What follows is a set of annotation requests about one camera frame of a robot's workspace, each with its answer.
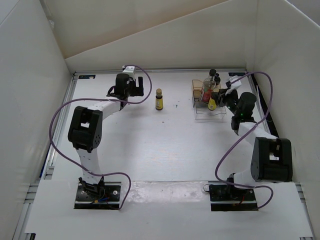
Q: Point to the tall clear chili bottle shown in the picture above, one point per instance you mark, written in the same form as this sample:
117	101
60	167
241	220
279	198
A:
207	86

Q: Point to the small yellow-label bottle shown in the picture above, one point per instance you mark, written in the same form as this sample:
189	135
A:
159	100
211	104

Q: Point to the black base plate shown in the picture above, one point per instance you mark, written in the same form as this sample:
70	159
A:
228	198
107	198

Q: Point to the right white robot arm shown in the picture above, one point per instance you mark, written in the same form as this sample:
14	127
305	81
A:
271	159

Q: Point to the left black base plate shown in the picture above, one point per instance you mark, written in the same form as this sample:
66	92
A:
107	198

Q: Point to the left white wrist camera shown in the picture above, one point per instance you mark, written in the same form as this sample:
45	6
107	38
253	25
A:
129	70

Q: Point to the tiered clear condiment rack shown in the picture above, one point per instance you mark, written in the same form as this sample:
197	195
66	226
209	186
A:
201	111

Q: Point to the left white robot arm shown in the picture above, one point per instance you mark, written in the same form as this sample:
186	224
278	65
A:
85	131

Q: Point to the white powder jar black cap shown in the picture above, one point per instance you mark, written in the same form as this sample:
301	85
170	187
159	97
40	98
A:
217	81

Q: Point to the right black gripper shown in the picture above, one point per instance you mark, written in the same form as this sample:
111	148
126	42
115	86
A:
220	98

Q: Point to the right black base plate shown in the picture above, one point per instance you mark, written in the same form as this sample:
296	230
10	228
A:
228	198

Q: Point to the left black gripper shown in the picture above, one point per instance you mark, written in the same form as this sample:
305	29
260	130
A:
138	91

